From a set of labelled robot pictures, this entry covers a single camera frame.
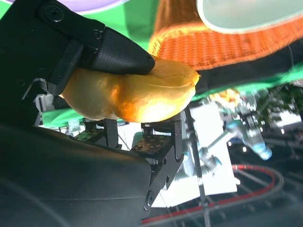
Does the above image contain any pale green ribbed bowl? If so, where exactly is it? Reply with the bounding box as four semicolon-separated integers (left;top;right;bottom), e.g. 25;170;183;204
196;0;303;33

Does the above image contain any lavender round plate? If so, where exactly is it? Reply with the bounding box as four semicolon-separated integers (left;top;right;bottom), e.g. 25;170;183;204
58;0;131;13

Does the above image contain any black backdrop curtain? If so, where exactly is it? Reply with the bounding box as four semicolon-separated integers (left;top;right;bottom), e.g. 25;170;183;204
195;42;303;96

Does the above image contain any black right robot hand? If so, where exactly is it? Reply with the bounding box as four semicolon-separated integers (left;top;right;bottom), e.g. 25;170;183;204
0;0;185;227

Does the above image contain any red and black hoop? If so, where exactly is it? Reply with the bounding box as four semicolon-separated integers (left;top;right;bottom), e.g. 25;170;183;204
142;164;285;225

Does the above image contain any green tablecloth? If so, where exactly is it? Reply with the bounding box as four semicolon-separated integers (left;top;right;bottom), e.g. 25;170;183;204
0;0;303;130

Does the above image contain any orange wicker basket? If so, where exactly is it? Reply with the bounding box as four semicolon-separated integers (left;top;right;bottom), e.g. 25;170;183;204
148;0;303;71

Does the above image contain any green leafy plant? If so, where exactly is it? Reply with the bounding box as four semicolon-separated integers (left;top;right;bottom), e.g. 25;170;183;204
255;82;303;134

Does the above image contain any orange striped bread bun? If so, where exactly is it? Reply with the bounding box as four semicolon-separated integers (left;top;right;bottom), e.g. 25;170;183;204
59;58;201;123

